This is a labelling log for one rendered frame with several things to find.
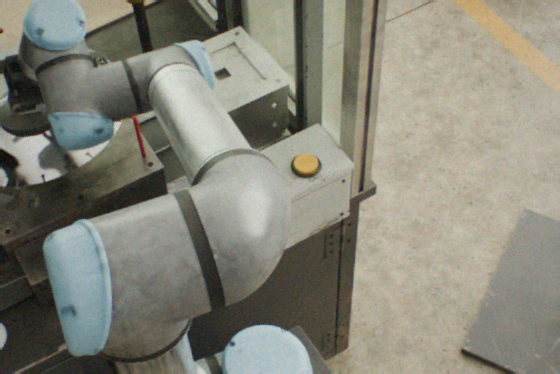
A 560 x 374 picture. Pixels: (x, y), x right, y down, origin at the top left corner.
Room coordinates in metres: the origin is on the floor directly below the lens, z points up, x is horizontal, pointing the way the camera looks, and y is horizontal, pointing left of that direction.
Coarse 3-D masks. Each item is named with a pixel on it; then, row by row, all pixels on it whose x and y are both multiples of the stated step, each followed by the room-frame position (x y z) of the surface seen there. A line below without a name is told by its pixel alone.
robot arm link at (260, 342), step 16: (240, 336) 0.52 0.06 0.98; (256, 336) 0.52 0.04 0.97; (272, 336) 0.52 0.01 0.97; (288, 336) 0.52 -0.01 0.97; (224, 352) 0.50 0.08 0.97; (240, 352) 0.50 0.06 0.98; (256, 352) 0.50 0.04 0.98; (272, 352) 0.50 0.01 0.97; (288, 352) 0.50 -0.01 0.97; (304, 352) 0.50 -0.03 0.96; (224, 368) 0.47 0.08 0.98; (240, 368) 0.47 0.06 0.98; (256, 368) 0.47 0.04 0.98; (272, 368) 0.47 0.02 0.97; (288, 368) 0.47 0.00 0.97; (304, 368) 0.47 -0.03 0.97
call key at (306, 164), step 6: (300, 156) 0.88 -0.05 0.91; (306, 156) 0.88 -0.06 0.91; (312, 156) 0.88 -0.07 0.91; (294, 162) 0.87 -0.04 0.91; (300, 162) 0.87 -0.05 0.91; (306, 162) 0.87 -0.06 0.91; (312, 162) 0.87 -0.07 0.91; (294, 168) 0.86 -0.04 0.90; (300, 168) 0.85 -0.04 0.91; (306, 168) 0.85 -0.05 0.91; (312, 168) 0.85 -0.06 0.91; (306, 174) 0.85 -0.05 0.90
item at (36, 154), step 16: (16, 48) 1.13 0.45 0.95; (0, 80) 1.06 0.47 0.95; (0, 96) 1.02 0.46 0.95; (0, 128) 0.94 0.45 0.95; (48, 128) 0.94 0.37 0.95; (0, 144) 0.91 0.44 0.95; (16, 144) 0.91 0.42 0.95; (32, 144) 0.90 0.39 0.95; (48, 144) 0.90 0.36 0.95; (0, 160) 0.87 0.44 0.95; (16, 160) 0.87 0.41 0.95; (32, 160) 0.87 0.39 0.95; (48, 160) 0.87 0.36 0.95; (64, 160) 0.87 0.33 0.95; (80, 160) 0.86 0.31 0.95; (0, 176) 0.84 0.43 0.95; (16, 176) 0.84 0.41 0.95; (32, 176) 0.84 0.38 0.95; (48, 176) 0.83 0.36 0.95
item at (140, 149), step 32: (128, 128) 1.01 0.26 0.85; (160, 128) 1.09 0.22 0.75; (96, 160) 0.94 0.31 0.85; (128, 160) 0.94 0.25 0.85; (160, 160) 1.01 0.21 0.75; (32, 192) 0.88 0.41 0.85; (64, 192) 0.88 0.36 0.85; (96, 192) 0.87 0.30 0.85; (128, 192) 0.89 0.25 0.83; (160, 192) 0.92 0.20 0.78; (0, 224) 0.82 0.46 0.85; (32, 224) 0.81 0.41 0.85; (64, 224) 0.83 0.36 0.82; (0, 256) 0.82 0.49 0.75; (32, 256) 0.77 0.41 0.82; (0, 288) 0.75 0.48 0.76; (32, 288) 0.75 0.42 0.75
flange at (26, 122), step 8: (8, 104) 0.99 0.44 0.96; (0, 112) 0.97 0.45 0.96; (8, 112) 0.97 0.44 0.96; (40, 112) 0.96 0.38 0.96; (0, 120) 0.95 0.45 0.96; (8, 120) 0.95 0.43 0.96; (16, 120) 0.95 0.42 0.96; (24, 120) 0.95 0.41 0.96; (32, 120) 0.95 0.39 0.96; (40, 120) 0.95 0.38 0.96; (8, 128) 0.94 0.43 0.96; (16, 128) 0.93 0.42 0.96; (24, 128) 0.93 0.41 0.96; (32, 128) 0.93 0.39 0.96; (40, 128) 0.93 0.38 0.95
